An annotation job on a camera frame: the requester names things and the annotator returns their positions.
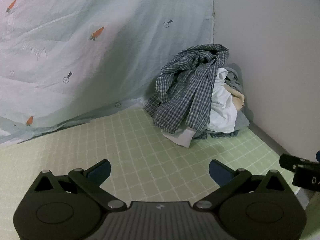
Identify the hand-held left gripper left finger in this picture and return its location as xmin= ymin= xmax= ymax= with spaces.
xmin=32 ymin=159 xmax=127 ymax=210

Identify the white garment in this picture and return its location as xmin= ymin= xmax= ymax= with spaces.
xmin=162 ymin=67 xmax=238 ymax=148

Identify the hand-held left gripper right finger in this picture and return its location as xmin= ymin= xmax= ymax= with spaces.
xmin=195 ymin=159 xmax=292 ymax=210

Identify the grey garment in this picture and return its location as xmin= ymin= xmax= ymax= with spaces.
xmin=224 ymin=64 xmax=247 ymax=93

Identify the beige garment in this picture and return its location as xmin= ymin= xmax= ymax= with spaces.
xmin=224 ymin=84 xmax=245 ymax=111

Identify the blue denim garment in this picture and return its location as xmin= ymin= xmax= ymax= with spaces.
xmin=192 ymin=129 xmax=237 ymax=140

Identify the light blue-grey garment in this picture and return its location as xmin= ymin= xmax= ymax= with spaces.
xmin=234 ymin=109 xmax=251 ymax=132

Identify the carrot print pale blanket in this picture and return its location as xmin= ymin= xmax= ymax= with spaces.
xmin=0 ymin=0 xmax=215 ymax=144

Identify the blue plaid shirt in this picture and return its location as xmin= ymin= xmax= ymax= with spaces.
xmin=144 ymin=44 xmax=230 ymax=133

